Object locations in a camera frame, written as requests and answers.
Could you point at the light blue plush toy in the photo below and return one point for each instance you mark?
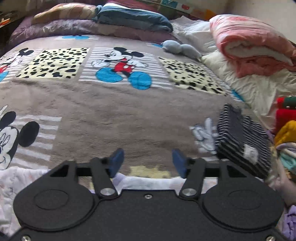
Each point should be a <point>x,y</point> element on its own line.
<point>175,47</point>

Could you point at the orange patterned pillow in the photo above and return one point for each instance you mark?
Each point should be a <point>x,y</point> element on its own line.
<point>62,12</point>

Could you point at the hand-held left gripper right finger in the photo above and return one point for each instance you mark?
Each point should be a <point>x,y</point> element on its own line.
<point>179,162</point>

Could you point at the cartoon printed blanket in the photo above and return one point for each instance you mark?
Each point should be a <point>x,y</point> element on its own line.
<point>115,111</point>

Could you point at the red garment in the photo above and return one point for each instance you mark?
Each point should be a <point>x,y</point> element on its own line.
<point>285,115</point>

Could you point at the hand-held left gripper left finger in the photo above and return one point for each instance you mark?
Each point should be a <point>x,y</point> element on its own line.
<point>115,162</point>

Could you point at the white duvet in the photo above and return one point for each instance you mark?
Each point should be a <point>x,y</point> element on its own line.
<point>254,90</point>

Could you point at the yellow garment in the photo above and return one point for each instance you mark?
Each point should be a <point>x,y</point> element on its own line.
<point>289,132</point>

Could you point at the pink rolled quilt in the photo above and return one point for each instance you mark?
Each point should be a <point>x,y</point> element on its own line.
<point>242,34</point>

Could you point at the dark striped folded garment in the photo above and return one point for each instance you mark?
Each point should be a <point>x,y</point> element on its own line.
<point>240,139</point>

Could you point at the blue folded blanket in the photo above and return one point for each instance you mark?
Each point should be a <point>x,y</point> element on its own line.
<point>134,19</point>

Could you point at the lilac garment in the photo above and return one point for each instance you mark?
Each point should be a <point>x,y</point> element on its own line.
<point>290,222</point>

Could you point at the dark desk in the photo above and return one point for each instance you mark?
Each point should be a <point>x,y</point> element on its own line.
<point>7,34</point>

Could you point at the beige rolled cloth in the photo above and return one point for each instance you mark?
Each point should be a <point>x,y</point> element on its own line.
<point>282,192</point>

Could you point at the white purple folded garment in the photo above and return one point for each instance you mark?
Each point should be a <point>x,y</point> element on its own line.
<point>288,148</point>

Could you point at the mint folded garment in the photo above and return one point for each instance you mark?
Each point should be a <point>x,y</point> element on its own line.
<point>289,162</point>

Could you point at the purple folded quilt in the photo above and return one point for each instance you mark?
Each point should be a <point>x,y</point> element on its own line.
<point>185,9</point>

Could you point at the white printed garment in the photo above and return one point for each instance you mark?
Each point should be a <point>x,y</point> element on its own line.
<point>13,192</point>

